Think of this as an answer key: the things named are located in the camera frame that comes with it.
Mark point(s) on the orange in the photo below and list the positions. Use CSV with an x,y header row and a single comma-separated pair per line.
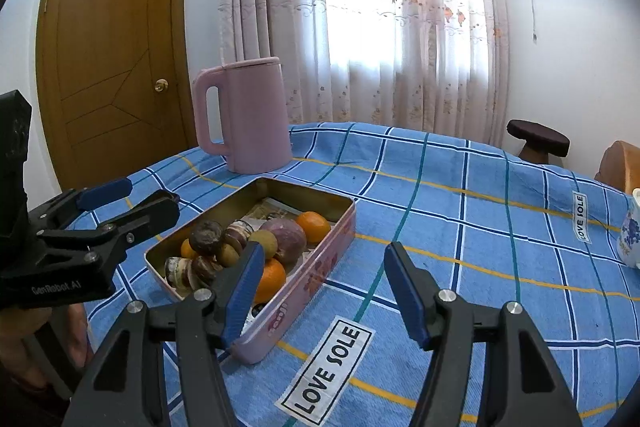
x,y
271,282
187,249
314,227

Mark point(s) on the wooden door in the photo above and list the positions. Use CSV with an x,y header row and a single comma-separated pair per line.
x,y
110,57

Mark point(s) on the dark mangosteen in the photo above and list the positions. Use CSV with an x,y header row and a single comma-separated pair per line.
x,y
206,236

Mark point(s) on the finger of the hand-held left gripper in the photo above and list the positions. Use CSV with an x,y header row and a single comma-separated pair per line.
x,y
150,212
105,193

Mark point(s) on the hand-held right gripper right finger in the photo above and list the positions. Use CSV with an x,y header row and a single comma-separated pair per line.
x,y
407,292

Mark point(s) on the printed paper lining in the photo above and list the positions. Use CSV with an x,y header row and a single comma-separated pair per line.
x,y
272,209

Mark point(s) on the pink kettle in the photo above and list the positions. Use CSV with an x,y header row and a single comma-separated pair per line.
x,y
255,117

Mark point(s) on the dark round stool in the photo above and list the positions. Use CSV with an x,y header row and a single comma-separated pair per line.
x,y
537,137

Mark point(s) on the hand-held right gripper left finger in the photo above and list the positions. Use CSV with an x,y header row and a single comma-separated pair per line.
x,y
245,292

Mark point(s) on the small brown round fruit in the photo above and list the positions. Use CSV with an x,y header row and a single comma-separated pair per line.
x,y
262,241
229,255

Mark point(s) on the purple passion fruit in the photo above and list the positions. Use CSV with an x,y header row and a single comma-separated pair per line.
x,y
284,238

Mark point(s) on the brass door knob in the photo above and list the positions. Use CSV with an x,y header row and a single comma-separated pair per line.
x,y
161,86

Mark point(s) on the brown leather armchair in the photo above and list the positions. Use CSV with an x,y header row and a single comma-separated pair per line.
x,y
620,167

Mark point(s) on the white cup with blue print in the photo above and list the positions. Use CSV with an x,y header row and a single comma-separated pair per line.
x,y
632,232

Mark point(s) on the sheer floral curtain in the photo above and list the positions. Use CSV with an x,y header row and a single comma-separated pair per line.
x,y
375,32

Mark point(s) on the pink tin box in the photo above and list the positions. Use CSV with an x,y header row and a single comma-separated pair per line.
x,y
310,282

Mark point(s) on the person's left hand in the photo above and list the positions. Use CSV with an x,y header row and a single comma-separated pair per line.
x,y
20,337

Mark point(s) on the blue plaid tablecloth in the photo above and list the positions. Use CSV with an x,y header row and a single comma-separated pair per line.
x,y
475,217

